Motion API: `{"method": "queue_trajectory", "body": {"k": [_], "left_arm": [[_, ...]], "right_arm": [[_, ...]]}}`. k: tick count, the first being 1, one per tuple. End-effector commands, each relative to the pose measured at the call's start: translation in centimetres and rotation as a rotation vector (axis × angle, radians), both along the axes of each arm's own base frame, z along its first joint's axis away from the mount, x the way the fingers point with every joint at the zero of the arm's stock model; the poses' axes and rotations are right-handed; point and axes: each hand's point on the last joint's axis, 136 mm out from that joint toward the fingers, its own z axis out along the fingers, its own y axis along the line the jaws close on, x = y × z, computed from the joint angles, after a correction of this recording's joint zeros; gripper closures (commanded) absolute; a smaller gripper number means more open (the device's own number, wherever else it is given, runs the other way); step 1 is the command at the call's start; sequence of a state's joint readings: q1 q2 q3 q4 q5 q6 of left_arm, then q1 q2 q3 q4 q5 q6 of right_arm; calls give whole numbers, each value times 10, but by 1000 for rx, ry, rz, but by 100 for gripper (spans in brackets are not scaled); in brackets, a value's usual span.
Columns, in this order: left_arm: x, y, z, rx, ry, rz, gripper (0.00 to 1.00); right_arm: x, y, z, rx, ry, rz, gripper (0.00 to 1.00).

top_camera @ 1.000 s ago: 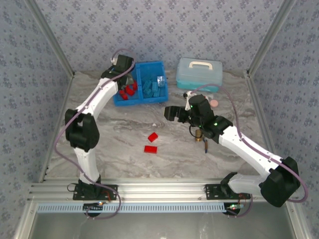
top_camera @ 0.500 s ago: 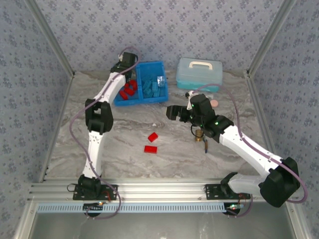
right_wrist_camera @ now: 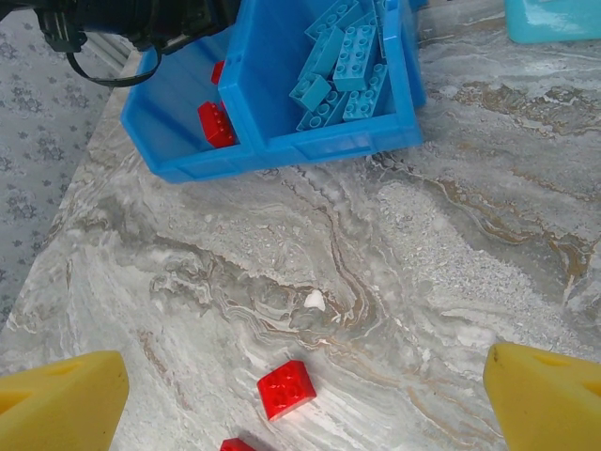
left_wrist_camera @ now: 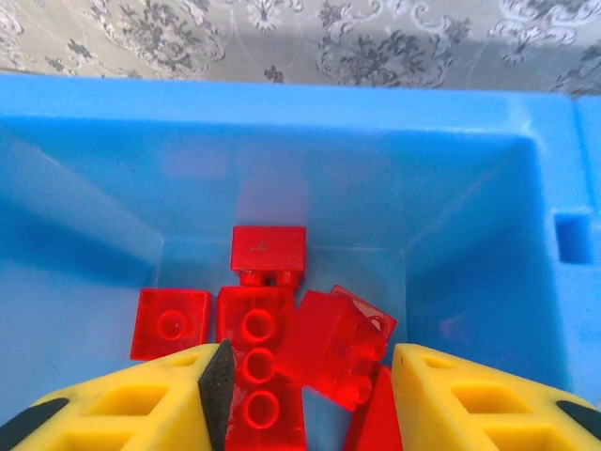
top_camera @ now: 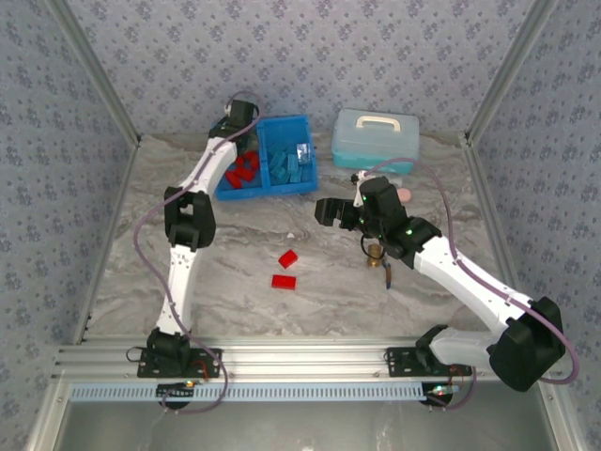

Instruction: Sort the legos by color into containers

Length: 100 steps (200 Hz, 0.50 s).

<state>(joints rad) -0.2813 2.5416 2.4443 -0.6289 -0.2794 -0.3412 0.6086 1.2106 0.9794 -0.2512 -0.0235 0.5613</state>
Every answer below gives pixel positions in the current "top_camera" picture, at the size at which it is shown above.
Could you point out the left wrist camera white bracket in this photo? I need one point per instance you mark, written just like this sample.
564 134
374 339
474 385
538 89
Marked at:
227 109

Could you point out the aluminium corner post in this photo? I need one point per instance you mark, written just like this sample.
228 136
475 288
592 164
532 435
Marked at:
509 70
97 70

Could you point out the small adapter board with led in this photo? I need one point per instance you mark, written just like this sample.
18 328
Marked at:
439 391
176 391

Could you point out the pink round disc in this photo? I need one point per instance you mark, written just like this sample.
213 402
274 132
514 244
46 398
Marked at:
405 194

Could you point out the wide aluminium mounting rail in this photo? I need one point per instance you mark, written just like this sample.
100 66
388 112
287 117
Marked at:
300 362

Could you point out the blue divided plastic bin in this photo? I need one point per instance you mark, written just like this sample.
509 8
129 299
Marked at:
300 190

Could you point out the red square lego brick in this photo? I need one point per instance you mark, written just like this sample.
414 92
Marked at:
253 156
242 170
240 161

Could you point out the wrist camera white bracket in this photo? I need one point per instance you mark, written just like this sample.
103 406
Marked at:
359 177
227 109

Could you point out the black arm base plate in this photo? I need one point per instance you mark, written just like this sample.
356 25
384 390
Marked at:
399 368
197 373

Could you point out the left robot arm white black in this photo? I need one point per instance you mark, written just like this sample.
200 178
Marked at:
180 282

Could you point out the grey metal lower shelf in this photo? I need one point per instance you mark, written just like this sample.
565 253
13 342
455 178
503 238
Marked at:
300 427

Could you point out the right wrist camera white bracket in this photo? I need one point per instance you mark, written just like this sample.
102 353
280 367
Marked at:
359 177

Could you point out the aluminium side rail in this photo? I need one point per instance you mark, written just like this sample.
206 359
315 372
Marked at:
479 164
111 235

